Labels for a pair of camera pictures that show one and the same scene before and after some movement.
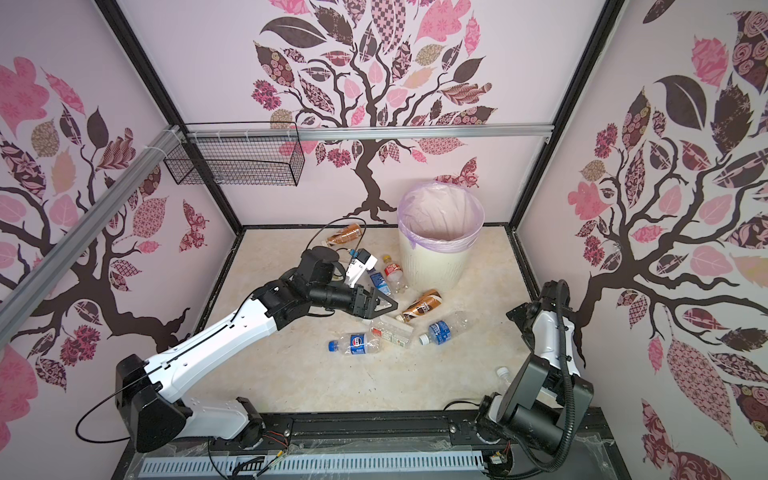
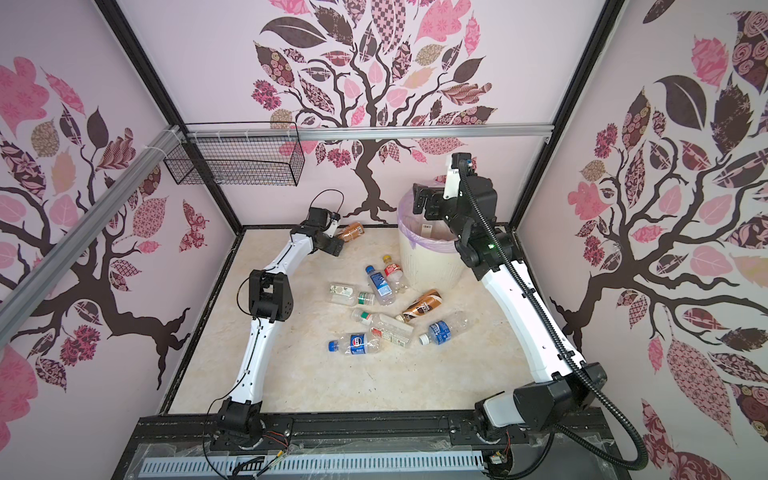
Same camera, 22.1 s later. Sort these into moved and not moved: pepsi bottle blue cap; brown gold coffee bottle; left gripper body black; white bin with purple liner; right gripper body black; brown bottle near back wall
Moved: right gripper body black; left gripper body black
Not moved: brown gold coffee bottle; pepsi bottle blue cap; brown bottle near back wall; white bin with purple liner
